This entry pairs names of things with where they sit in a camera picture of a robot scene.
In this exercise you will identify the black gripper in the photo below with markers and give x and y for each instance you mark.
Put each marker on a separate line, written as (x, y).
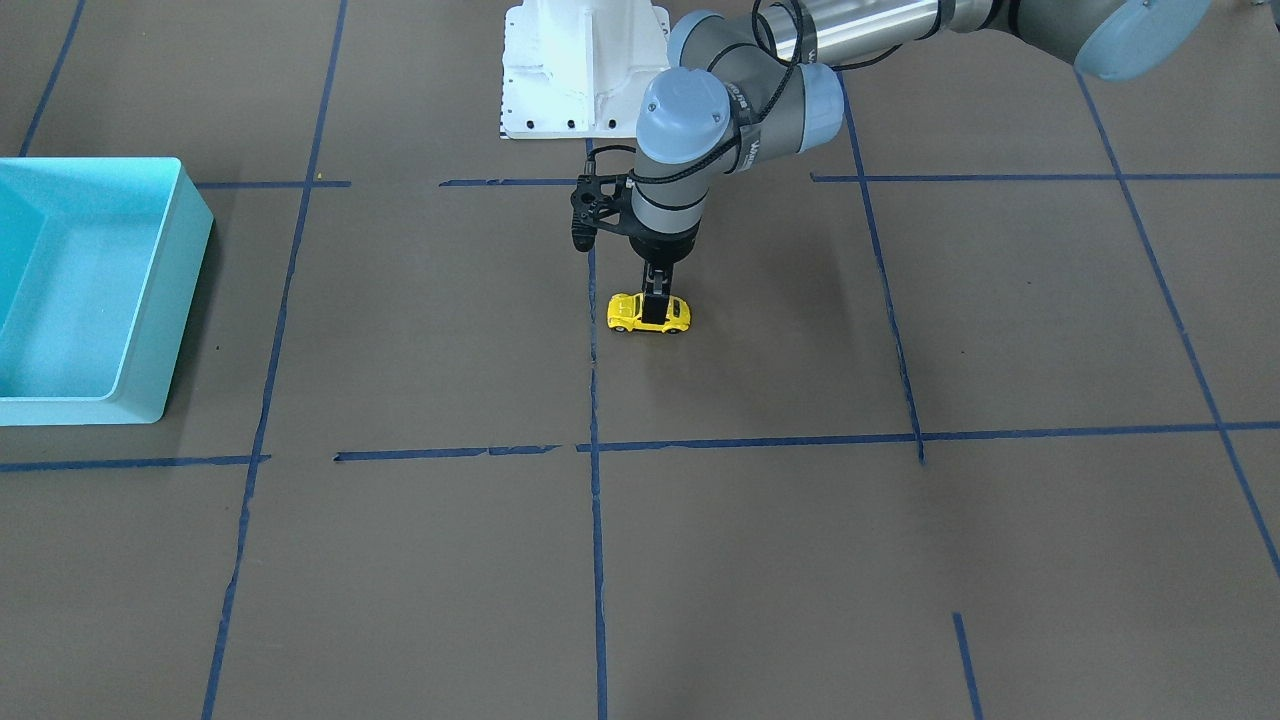
(665, 246)

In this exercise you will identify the yellow beetle toy car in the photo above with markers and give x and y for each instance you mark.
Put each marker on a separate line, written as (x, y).
(625, 314)

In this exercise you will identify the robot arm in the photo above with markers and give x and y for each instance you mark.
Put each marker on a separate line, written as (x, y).
(740, 91)

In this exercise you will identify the turquoise plastic storage bin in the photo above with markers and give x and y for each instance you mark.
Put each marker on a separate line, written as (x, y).
(100, 258)

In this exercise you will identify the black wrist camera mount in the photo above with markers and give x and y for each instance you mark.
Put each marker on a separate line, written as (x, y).
(598, 203)

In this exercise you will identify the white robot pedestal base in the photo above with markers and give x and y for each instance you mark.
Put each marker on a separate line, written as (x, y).
(579, 69)

